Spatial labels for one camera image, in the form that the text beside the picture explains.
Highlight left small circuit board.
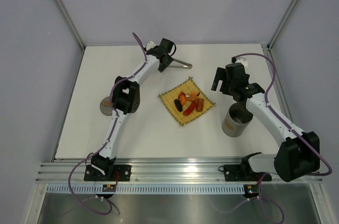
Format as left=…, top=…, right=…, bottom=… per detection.
left=102, top=184, right=116, bottom=193

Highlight right small circuit board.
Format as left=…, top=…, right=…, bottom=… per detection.
left=244, top=185, right=258, bottom=194

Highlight black sea cucumber toy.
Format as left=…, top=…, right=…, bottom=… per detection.
left=174, top=99, right=183, bottom=112

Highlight red sausage toy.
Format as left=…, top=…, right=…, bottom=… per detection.
left=183, top=102, right=197, bottom=116

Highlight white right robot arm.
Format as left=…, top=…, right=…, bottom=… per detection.
left=211, top=62, right=320, bottom=182

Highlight orange fried fish toy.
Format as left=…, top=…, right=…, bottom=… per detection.
left=178, top=92, right=186, bottom=105

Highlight brown grilled sausage toy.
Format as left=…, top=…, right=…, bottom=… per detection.
left=195, top=98, right=204, bottom=112

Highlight grey canister lid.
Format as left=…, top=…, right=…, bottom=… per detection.
left=99, top=96, right=112, bottom=117

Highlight small circuit board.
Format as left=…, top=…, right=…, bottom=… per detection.
left=102, top=184, right=116, bottom=193
left=244, top=185, right=258, bottom=194

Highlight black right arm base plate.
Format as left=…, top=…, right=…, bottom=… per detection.
left=218, top=164, right=263, bottom=182

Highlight left aluminium frame post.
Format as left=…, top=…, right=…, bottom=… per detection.
left=53, top=0, right=86, bottom=52

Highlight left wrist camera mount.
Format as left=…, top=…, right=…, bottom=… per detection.
left=146, top=41, right=156, bottom=50

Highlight bamboo woven tray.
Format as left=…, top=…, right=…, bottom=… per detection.
left=158, top=77, right=215, bottom=127

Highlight stainless steel tongs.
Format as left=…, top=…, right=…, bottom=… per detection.
left=169, top=59, right=193, bottom=69

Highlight white slotted cable duct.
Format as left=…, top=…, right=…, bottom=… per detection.
left=47, top=184, right=245, bottom=195

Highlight aluminium frame post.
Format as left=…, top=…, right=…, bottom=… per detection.
left=53, top=0, right=86, bottom=52
left=266, top=0, right=300, bottom=52

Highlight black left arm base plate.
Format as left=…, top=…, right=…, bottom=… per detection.
left=84, top=165, right=132, bottom=182

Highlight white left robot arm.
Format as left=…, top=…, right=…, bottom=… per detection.
left=84, top=38, right=176, bottom=181

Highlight right aluminium frame post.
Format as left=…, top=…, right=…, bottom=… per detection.
left=266, top=0, right=300, bottom=52

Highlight orange salmon slice toy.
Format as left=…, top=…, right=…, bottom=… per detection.
left=189, top=91, right=200, bottom=97

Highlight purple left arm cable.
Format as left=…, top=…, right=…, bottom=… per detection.
left=67, top=32, right=151, bottom=215

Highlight aluminium front rail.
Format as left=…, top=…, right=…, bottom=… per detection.
left=35, top=157, right=323, bottom=184

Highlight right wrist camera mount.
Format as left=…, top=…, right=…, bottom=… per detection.
left=231, top=57, right=248, bottom=68

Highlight grey metal lunch canister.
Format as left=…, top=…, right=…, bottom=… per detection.
left=221, top=103, right=253, bottom=138

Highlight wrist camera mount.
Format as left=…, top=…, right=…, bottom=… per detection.
left=231, top=57, right=248, bottom=68
left=146, top=41, right=156, bottom=50

